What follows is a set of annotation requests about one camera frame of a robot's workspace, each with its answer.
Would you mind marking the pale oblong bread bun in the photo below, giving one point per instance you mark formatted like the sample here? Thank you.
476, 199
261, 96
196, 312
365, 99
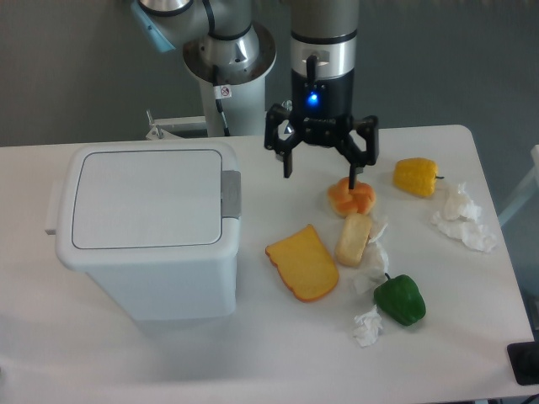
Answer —
353, 239

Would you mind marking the white plastic trash can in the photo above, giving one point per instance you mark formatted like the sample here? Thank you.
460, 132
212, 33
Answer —
161, 283

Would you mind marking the white metal robot base frame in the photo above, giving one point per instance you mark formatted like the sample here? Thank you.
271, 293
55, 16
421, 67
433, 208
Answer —
185, 124

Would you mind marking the white trash can lid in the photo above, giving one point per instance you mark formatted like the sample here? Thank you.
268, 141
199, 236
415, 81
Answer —
160, 198

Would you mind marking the yellow toast bread slice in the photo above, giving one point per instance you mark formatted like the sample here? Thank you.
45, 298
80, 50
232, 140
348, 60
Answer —
304, 264

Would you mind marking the black device at table edge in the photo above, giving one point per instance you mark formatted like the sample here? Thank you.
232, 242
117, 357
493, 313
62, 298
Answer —
524, 362

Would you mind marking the crumpled tissue beside bun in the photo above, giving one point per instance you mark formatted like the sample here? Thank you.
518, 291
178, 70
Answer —
374, 262

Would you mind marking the round knotted bread roll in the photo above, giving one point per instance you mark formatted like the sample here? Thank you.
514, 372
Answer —
345, 201

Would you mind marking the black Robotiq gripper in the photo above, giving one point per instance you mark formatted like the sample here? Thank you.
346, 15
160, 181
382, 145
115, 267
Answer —
321, 116

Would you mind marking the large crumpled white tissue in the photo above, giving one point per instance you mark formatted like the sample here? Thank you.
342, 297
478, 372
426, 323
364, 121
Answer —
459, 219

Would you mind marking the white furniture edge at right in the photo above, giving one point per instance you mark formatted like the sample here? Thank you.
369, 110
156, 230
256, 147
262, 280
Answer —
523, 191

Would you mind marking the yellow bell pepper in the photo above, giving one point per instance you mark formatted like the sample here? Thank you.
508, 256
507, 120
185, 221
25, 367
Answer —
417, 176

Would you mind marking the green bell pepper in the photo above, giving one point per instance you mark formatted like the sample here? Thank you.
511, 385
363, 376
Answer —
400, 298

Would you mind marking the small crumpled white tissue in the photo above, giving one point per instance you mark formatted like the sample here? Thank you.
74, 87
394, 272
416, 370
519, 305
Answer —
367, 327

